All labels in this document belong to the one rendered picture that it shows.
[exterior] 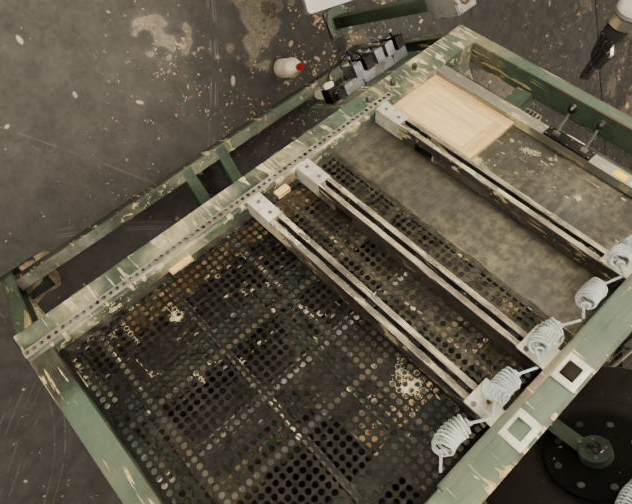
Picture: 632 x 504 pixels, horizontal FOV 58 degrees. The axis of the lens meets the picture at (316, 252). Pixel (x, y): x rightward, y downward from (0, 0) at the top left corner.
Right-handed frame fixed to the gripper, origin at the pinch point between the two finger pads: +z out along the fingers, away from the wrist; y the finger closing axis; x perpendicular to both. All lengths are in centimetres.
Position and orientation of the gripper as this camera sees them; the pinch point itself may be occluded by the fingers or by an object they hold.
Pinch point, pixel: (588, 70)
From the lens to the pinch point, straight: 228.3
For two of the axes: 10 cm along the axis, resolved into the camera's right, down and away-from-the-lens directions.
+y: 0.9, -8.9, 4.5
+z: -0.7, 4.4, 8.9
